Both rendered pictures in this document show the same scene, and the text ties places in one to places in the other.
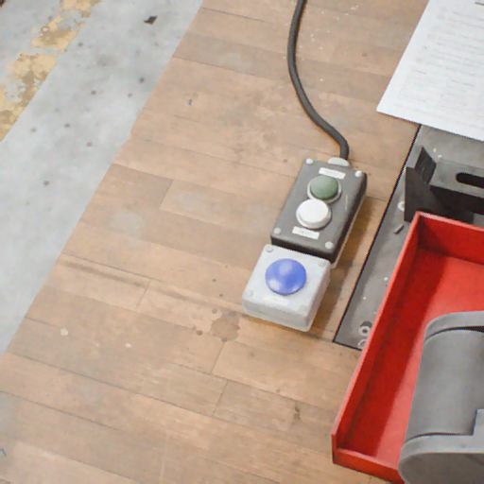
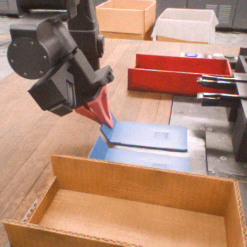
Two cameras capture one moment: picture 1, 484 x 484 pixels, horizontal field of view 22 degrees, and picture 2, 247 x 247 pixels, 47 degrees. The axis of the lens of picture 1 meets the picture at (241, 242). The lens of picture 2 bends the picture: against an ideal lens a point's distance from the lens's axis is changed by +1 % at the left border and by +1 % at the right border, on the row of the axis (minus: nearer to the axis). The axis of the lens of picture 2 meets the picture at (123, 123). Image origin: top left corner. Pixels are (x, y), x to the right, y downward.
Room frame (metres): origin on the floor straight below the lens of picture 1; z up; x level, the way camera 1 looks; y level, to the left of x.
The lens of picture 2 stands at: (0.22, -0.79, 1.22)
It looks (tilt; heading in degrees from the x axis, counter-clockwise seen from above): 32 degrees down; 74
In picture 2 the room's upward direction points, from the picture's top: straight up
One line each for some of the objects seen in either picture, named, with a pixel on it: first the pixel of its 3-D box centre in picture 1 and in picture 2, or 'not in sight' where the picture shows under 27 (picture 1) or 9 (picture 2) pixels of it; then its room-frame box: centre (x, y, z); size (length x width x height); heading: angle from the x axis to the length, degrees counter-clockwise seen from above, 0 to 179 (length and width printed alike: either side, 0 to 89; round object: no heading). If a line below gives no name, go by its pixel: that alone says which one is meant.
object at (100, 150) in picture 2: not in sight; (140, 160); (0.34, -0.47, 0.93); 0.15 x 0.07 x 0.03; 153
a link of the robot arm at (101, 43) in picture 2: not in sight; (86, 46); (0.33, -0.09, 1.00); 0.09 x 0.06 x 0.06; 158
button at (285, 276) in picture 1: (285, 279); (191, 56); (0.66, -0.04, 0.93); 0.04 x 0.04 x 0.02
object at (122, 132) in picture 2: not in sight; (145, 128); (0.38, -0.39, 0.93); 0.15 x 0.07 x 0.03; 154
